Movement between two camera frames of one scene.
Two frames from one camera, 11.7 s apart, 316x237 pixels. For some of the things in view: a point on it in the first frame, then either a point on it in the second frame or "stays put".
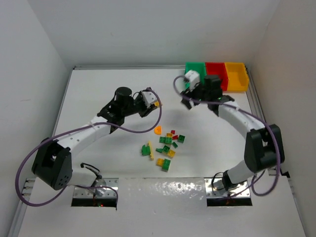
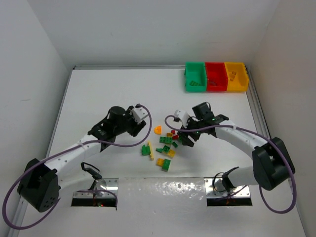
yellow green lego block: [164, 163] stays put
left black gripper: [143, 108] → [136, 128]
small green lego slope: [175, 144] stays put
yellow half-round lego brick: [158, 130] stays put
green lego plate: [165, 139] stays put
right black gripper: [191, 98] → [188, 135]
